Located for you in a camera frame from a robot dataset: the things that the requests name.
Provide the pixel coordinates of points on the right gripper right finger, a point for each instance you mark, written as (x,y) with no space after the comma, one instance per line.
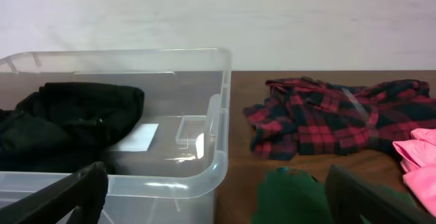
(352,199)

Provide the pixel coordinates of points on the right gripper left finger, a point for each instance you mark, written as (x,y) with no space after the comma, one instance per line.
(82,195)

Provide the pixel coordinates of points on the large black garment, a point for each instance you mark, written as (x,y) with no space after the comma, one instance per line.
(65,126)

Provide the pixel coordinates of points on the pink garment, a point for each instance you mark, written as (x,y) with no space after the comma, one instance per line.
(418,162)

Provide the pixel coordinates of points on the dark green folded garment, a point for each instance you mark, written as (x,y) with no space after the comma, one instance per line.
(296,197)

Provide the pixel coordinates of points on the white label in bin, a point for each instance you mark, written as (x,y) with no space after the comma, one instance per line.
(138,140)

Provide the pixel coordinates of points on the clear plastic storage bin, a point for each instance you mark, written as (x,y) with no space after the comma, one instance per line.
(186,92)

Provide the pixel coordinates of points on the red plaid flannel shirt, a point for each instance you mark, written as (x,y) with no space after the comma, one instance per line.
(303,116)

